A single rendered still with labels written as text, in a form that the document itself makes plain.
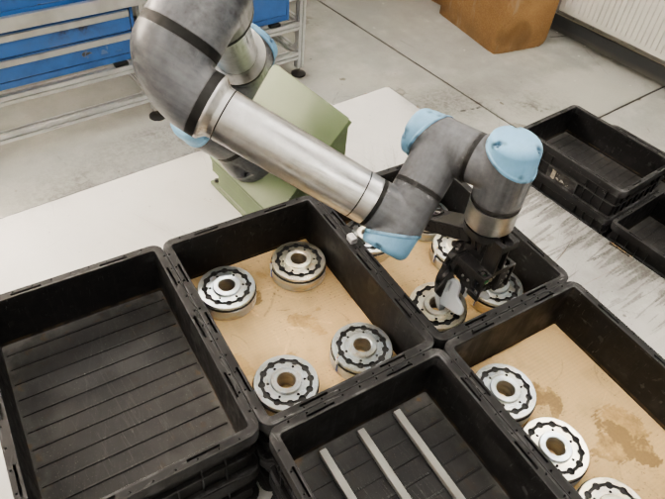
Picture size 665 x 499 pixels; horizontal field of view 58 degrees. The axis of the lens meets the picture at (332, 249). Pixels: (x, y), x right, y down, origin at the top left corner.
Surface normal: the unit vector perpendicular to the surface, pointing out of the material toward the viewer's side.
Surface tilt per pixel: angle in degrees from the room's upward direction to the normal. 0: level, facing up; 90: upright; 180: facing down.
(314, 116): 44
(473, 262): 0
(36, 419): 0
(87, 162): 0
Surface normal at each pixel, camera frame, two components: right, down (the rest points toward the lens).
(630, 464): 0.07, -0.70
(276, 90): -0.48, -0.22
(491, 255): -0.82, 0.36
